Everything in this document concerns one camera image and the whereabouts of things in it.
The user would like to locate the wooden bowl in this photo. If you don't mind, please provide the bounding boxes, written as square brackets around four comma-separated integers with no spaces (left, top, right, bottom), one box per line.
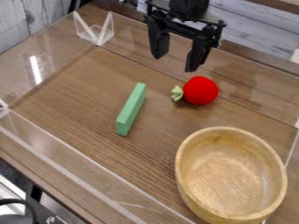
[175,126,287,224]

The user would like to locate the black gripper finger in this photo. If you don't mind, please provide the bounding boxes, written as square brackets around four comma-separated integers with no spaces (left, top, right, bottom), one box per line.
[147,17,170,60]
[184,35,211,72]

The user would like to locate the clear acrylic tray walls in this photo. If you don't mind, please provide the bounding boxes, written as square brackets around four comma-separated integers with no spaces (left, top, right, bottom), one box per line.
[0,13,299,224]

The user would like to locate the clear acrylic corner bracket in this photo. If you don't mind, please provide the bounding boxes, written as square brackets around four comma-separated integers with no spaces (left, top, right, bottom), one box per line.
[72,11,115,46]

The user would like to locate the red plush tomato toy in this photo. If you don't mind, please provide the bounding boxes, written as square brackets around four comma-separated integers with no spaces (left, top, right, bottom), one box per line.
[171,76,220,105]

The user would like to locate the green rectangular block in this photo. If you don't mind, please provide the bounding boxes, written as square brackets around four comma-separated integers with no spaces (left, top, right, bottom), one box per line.
[116,83,147,136]

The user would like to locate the black cable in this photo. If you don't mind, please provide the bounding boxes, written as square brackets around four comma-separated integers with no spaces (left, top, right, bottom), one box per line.
[0,198,40,224]

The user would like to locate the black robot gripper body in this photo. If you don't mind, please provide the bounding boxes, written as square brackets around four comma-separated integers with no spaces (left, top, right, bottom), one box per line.
[144,0,227,48]

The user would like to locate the black table leg bracket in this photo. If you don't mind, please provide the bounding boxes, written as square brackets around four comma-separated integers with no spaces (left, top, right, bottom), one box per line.
[25,185,80,224]

